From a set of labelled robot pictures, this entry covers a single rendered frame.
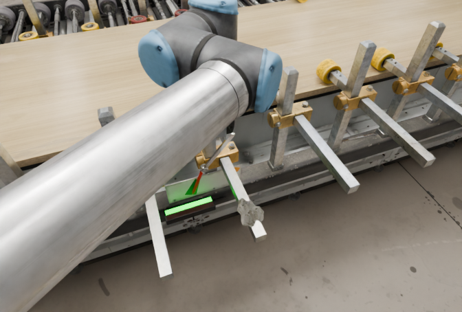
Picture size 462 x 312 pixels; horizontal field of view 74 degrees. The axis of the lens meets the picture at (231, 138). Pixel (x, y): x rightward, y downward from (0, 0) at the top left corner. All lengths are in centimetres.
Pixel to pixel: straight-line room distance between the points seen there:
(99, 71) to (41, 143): 41
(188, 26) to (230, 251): 139
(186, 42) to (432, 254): 180
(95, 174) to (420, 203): 207
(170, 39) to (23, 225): 34
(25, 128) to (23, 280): 97
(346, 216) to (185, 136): 170
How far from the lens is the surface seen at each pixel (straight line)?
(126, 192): 28
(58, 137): 112
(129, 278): 177
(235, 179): 91
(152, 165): 29
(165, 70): 50
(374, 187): 215
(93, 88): 129
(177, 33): 51
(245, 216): 83
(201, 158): 96
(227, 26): 59
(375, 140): 138
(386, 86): 158
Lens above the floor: 159
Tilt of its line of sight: 45 degrees down
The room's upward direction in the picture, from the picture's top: straight up
